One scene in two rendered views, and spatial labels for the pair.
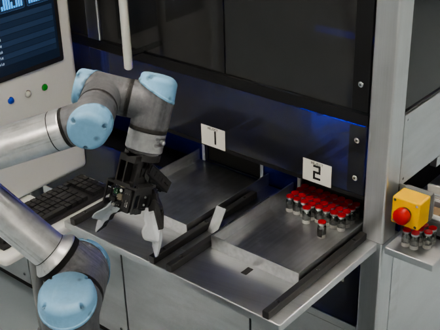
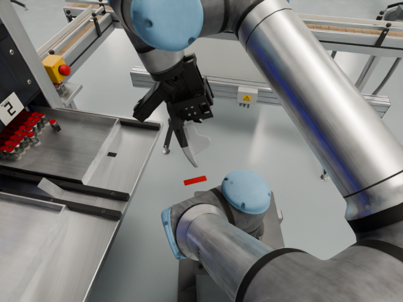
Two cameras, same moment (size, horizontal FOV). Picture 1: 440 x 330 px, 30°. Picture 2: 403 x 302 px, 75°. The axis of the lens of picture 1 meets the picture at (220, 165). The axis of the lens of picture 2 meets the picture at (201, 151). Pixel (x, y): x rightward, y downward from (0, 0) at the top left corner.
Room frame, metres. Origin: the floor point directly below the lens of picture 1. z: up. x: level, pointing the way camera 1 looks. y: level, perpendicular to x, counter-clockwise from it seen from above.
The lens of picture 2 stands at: (1.60, 0.55, 1.53)
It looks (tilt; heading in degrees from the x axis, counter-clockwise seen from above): 50 degrees down; 241
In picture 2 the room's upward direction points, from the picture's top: straight up
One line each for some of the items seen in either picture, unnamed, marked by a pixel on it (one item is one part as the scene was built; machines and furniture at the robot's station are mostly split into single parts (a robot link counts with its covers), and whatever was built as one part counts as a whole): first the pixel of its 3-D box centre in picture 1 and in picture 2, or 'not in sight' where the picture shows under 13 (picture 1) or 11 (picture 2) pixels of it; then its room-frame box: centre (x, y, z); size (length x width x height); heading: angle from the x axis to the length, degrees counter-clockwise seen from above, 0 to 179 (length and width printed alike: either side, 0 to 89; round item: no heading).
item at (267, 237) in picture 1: (294, 229); (54, 141); (1.74, -0.18, 0.90); 0.34 x 0.26 x 0.04; 139
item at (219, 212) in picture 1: (203, 228); (68, 192); (1.73, 0.04, 0.91); 0.14 x 0.03 x 0.06; 140
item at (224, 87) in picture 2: not in sight; (250, 91); (0.65, -0.51, 0.49); 1.60 x 0.08 x 0.12; 139
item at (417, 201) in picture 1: (412, 207); (52, 68); (1.66, -0.45, 0.99); 0.08 x 0.07 x 0.07; 139
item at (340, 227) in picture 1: (315, 212); (29, 135); (1.80, -0.24, 0.91); 0.18 x 0.02 x 0.05; 49
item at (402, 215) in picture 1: (402, 215); (63, 70); (1.63, -0.42, 0.99); 0.04 x 0.04 x 0.04; 49
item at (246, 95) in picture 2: not in sight; (247, 95); (0.71, -0.47, 0.50); 0.12 x 0.05 x 0.09; 139
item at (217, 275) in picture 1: (224, 228); (48, 194); (1.79, -0.01, 0.87); 0.70 x 0.48 x 0.02; 49
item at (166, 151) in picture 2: not in sight; (173, 126); (1.07, -0.87, 0.07); 0.50 x 0.08 x 0.14; 49
